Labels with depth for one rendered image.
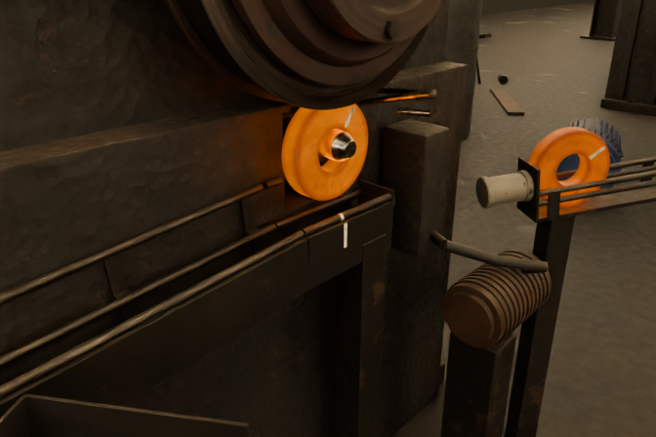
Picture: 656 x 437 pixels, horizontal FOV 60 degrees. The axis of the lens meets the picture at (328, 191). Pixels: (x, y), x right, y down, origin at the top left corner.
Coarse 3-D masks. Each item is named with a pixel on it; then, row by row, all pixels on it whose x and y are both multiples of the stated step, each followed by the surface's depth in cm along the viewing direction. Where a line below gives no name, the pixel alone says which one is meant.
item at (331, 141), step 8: (288, 120) 87; (328, 136) 81; (336, 136) 80; (344, 136) 80; (320, 144) 81; (328, 144) 80; (336, 144) 80; (344, 144) 80; (352, 144) 80; (320, 152) 82; (328, 152) 81; (336, 152) 80; (344, 152) 80; (352, 152) 81; (336, 160) 81
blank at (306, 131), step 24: (312, 120) 78; (336, 120) 81; (360, 120) 85; (288, 144) 78; (312, 144) 79; (360, 144) 87; (288, 168) 80; (312, 168) 81; (336, 168) 85; (360, 168) 88; (312, 192) 82; (336, 192) 86
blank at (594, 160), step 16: (576, 128) 105; (544, 144) 105; (560, 144) 104; (576, 144) 105; (592, 144) 105; (544, 160) 105; (560, 160) 105; (592, 160) 107; (608, 160) 107; (544, 176) 106; (576, 176) 110; (592, 176) 108; (576, 192) 109
